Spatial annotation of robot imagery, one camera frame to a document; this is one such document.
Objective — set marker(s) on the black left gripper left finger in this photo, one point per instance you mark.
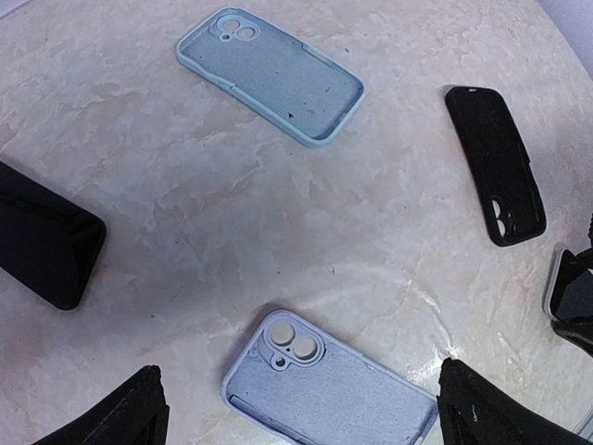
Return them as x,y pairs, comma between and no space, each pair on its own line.
135,412

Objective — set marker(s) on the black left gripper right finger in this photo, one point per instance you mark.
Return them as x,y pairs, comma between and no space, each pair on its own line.
473,411

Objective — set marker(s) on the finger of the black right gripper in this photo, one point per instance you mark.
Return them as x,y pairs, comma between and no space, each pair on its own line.
576,331
586,256

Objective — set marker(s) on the white-edged black smartphone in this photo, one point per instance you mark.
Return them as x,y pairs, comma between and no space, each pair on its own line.
568,293

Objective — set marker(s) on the lavender phone case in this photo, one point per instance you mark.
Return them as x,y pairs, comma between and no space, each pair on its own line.
304,385

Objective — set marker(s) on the black phone case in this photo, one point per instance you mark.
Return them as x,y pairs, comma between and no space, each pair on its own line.
499,163

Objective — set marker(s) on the light blue phone case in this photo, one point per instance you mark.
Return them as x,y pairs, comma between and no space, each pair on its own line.
286,81

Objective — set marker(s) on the black smartphone on table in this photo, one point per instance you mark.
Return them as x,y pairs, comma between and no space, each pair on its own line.
48,243

